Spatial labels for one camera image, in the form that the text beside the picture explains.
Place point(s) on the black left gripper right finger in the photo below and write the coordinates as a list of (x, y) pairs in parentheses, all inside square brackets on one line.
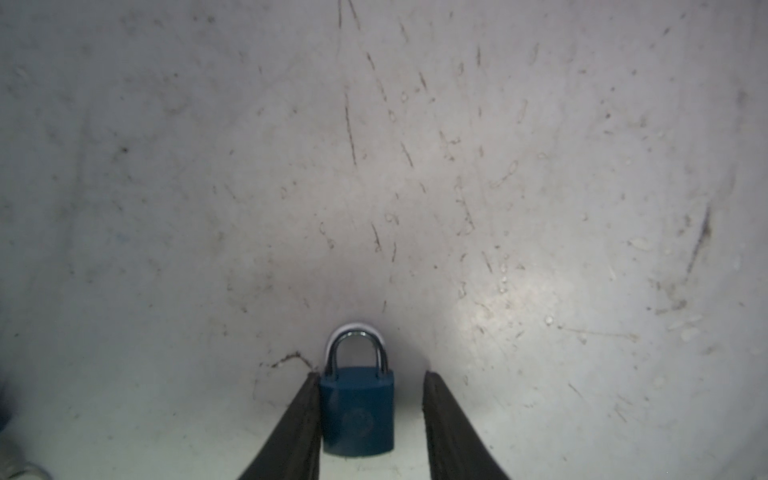
[(455, 451)]

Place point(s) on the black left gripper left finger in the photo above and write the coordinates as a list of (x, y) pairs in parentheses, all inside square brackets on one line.
[(292, 451)]

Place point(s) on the small blue padlock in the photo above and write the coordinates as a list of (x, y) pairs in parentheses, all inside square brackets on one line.
[(357, 402)]

